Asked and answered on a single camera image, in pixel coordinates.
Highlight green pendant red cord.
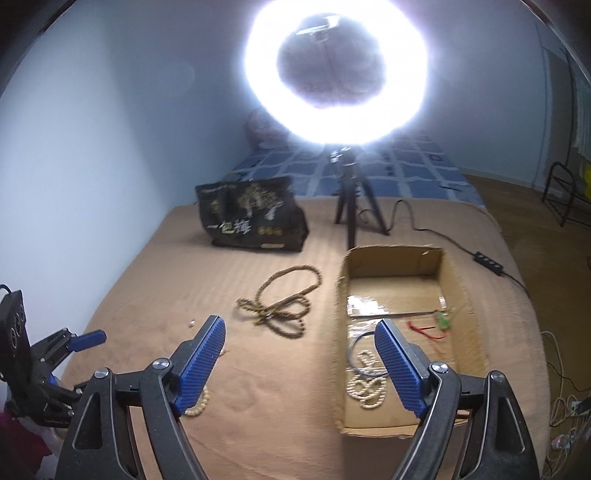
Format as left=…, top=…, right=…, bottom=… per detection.
left=407, top=310, right=456, bottom=342

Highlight white pearl necklace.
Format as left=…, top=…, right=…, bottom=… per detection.
left=346, top=350, right=394, bottom=411

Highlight blue bangle bracelet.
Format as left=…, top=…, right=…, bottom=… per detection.
left=345, top=330, right=392, bottom=375

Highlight cardboard box tray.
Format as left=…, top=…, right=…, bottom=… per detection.
left=332, top=244, right=491, bottom=439

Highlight black snack bag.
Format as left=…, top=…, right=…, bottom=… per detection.
left=195, top=177, right=310, bottom=252

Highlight black clothes rack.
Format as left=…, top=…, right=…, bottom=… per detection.
left=542, top=51, right=590, bottom=227

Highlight black tripod stand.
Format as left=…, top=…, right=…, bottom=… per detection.
left=329, top=147, right=389, bottom=250

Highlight white cables on floor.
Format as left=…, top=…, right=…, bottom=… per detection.
left=540, top=329, right=590, bottom=476

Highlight black power cable with switch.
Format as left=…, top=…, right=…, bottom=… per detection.
left=359, top=198, right=530, bottom=294

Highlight brown wooden bead necklace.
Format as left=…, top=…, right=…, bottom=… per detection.
left=235, top=264, right=323, bottom=338

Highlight white ring light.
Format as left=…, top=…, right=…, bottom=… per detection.
left=243, top=1, right=429, bottom=146

